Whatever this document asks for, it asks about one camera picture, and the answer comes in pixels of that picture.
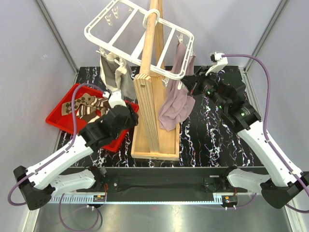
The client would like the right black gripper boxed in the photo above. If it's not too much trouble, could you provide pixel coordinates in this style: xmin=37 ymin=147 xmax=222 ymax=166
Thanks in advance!
xmin=181 ymin=66 xmax=228 ymax=111

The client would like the brown striped sock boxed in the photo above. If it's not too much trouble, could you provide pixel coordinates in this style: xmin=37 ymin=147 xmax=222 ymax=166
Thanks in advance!
xmin=76 ymin=96 xmax=109 ymax=122

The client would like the white hanger clip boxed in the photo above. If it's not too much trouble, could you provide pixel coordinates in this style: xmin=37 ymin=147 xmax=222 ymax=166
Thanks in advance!
xmin=162 ymin=78 xmax=170 ymax=87

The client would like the white clip hanger frame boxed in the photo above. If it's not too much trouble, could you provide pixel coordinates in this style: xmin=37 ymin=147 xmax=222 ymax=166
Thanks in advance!
xmin=84 ymin=0 xmax=194 ymax=80

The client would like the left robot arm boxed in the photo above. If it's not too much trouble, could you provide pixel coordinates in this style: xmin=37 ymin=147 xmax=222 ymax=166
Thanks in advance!
xmin=13 ymin=103 xmax=139 ymax=210

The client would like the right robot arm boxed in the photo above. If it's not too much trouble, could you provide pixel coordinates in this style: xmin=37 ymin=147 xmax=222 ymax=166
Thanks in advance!
xmin=182 ymin=66 xmax=309 ymax=209

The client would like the white clip holding mauve sock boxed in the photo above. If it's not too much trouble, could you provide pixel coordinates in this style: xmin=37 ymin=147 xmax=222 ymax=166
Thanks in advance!
xmin=177 ymin=33 xmax=183 ymax=44

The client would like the mauve sock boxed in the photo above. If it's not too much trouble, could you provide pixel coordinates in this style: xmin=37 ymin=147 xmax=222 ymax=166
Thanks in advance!
xmin=158 ymin=42 xmax=196 ymax=131

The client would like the wooden stand with tray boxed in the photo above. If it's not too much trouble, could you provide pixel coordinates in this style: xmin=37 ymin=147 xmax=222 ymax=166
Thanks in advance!
xmin=131 ymin=0 xmax=180 ymax=161

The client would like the grey beige sock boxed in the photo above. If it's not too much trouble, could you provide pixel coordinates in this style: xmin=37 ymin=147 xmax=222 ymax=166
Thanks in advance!
xmin=99 ymin=52 xmax=137 ymax=100

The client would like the black marble mat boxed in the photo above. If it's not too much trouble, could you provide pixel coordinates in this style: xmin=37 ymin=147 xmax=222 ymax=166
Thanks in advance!
xmin=54 ymin=65 xmax=265 ymax=168

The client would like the red plastic tray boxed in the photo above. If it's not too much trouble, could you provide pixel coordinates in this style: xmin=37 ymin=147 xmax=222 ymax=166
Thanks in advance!
xmin=46 ymin=83 xmax=139 ymax=152

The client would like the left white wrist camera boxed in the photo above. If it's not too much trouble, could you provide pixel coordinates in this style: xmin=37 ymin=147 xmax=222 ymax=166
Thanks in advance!
xmin=102 ymin=90 xmax=126 ymax=108

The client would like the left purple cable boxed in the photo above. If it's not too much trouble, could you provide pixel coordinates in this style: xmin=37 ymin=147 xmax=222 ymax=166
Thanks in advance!
xmin=7 ymin=83 xmax=114 ymax=232

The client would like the purple cable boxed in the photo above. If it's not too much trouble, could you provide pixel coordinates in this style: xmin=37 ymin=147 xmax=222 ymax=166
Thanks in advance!
xmin=7 ymin=83 xmax=114 ymax=232
xmin=200 ymin=53 xmax=309 ymax=213

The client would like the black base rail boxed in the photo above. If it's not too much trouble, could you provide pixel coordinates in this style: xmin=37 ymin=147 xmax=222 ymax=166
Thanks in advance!
xmin=97 ymin=167 xmax=228 ymax=203

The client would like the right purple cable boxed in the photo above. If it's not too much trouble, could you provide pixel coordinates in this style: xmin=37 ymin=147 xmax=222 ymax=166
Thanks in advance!
xmin=200 ymin=53 xmax=309 ymax=213

